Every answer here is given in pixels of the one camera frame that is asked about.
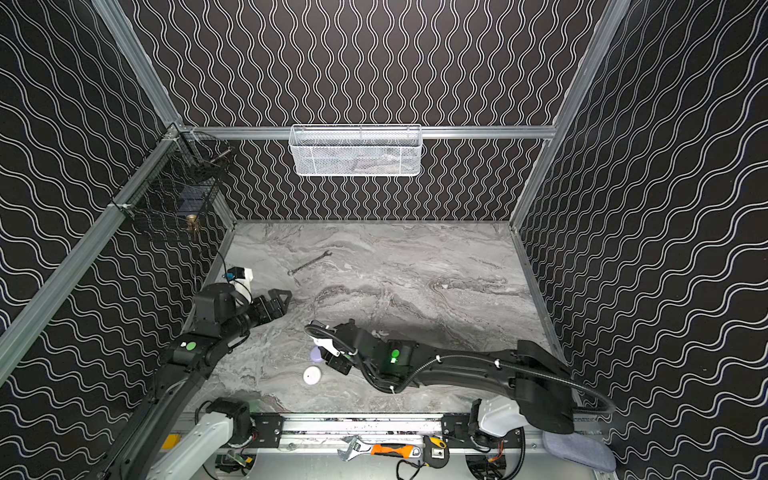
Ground adjustable wrench orange handle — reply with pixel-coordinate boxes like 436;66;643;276
337;436;423;461

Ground white round earbud case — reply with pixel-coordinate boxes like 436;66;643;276
302;365;322;385

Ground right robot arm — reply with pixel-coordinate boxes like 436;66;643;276
304;320;616;434

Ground grey cloth pad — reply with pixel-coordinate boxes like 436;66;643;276
542;432;617;474

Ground black wire basket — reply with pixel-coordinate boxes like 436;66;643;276
117;132;233;244

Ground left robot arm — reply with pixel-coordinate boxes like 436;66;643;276
87;283;292;479

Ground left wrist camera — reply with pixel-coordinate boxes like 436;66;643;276
225;266;253;303

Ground purple earbud case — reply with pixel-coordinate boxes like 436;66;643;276
310;346;323;363

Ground black tape measure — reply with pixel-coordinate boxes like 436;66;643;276
422;436;450;469

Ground white mesh basket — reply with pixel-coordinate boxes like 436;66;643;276
288;124;424;177

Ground silver wrench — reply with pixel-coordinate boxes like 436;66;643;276
287;250;332;276

